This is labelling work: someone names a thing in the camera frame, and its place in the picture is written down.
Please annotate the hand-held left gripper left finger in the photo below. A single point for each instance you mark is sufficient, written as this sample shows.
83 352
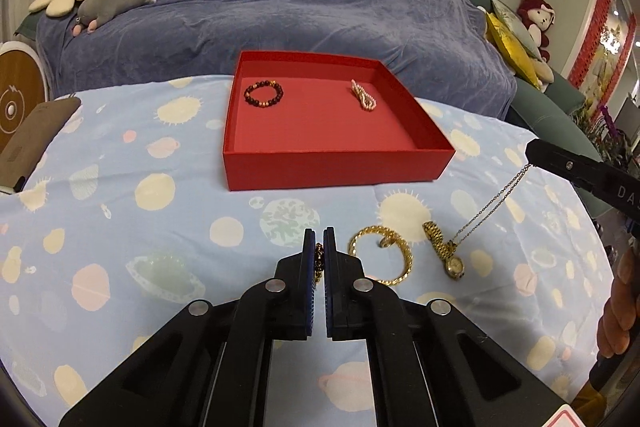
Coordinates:
310 287

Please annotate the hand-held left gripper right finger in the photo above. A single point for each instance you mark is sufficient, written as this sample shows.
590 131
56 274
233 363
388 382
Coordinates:
330 287

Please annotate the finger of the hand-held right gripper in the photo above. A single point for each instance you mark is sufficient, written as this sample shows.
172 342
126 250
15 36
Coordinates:
560 162

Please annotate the red cardboard box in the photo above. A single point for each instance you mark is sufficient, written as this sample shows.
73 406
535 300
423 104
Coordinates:
325 167

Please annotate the person's right hand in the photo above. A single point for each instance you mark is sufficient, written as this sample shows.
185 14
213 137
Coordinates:
620 307

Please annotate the teal sofa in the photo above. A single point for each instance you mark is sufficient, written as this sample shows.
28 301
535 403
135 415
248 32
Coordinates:
550 117

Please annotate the purple orchid plant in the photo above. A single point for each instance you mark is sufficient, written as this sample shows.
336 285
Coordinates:
607 127

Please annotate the yellow cushion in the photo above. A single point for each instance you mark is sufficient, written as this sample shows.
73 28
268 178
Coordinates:
512 49

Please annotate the gold wristwatch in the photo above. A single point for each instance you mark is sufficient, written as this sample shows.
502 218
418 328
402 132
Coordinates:
454 265

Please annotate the pale patterned cushion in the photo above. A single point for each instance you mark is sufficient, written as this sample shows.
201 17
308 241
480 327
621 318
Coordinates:
515 23

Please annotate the red plush monkey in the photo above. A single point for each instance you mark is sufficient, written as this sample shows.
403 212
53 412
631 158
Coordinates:
537 14

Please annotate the red paper border decoration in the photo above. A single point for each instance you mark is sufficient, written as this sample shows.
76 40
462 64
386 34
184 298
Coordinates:
600 7

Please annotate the blue planet print tablecloth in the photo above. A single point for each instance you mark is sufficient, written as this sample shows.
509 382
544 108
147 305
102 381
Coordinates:
150 247

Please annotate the red and white card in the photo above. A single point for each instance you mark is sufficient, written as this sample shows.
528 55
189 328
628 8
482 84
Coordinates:
562 419

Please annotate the brown flat pouch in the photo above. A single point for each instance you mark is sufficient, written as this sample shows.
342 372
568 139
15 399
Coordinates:
35 137

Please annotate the round wooden disc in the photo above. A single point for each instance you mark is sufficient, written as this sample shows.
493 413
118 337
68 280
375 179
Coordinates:
20 87

